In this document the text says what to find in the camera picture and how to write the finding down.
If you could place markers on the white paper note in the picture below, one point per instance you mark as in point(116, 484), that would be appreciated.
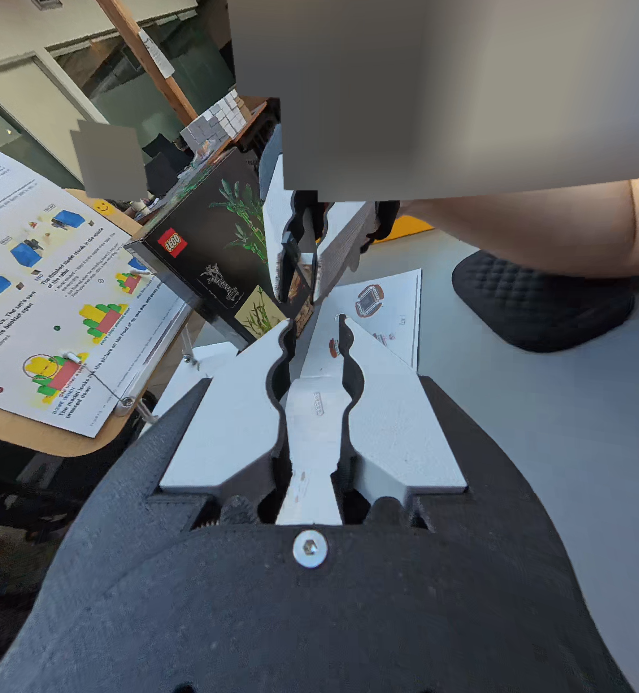
point(157, 51)

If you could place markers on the stack of grey white blocks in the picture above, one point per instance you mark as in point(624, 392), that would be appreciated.
point(216, 122)

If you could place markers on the wooden clipboard board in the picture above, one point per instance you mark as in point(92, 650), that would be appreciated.
point(27, 438)

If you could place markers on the person's right forearm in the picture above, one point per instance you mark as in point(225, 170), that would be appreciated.
point(541, 233)

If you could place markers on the wooden beam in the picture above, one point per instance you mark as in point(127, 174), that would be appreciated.
point(146, 59)

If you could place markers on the lego instruction booklet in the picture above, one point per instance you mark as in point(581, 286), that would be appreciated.
point(384, 319)

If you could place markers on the metal clipboard clip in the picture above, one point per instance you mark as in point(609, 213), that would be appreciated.
point(151, 362)

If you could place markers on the black lego set box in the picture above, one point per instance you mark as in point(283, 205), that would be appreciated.
point(206, 243)

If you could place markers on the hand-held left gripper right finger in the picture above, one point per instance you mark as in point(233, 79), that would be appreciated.
point(406, 427)

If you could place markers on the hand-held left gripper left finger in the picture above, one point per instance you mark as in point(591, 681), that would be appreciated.
point(227, 427)

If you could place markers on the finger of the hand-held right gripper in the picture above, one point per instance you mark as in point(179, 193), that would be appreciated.
point(344, 238)
point(273, 216)

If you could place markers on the yellow smiley sticker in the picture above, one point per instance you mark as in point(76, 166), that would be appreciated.
point(102, 207)

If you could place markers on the yellow plastic tray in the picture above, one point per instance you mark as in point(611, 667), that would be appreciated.
point(417, 224)

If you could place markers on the printed task instruction sheet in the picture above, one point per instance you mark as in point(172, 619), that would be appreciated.
point(27, 303)

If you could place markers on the black quilted wrist rest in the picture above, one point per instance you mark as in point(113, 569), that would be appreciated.
point(541, 303)

